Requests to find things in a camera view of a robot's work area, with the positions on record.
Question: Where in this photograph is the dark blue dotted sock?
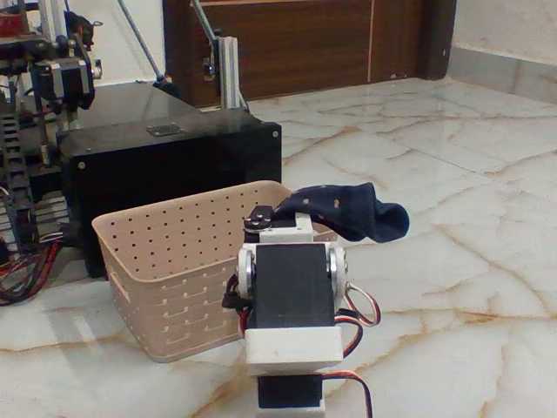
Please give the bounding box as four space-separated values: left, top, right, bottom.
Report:
272 181 411 244

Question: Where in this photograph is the black acrylic box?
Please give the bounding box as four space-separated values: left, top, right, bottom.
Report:
56 82 283 280

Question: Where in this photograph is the beige perforated plastic basket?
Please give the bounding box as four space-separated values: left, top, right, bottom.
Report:
91 179 346 365

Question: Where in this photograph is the brown wooden door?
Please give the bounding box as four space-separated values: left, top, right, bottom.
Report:
162 0 458 108

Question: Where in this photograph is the steel threaded rod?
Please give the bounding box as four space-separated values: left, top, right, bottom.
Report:
190 0 221 41
116 0 171 86

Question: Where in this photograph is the silver black stepper motor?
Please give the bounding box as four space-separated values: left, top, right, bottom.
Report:
48 58 97 111

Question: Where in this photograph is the red white black servo cable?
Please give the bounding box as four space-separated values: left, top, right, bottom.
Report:
333 281 383 357

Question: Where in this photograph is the aluminium extrusion post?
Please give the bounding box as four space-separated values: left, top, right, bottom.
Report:
202 35 250 112

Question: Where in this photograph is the orange red brown servo cable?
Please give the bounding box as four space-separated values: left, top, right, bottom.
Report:
323 369 376 418

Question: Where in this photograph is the red black wire bundle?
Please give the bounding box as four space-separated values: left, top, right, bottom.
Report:
0 237 67 307

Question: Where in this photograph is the black cable drag chain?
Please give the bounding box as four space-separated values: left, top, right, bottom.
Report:
0 113 32 210

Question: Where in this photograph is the black 3D printer frame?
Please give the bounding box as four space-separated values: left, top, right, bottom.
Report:
0 0 104 262

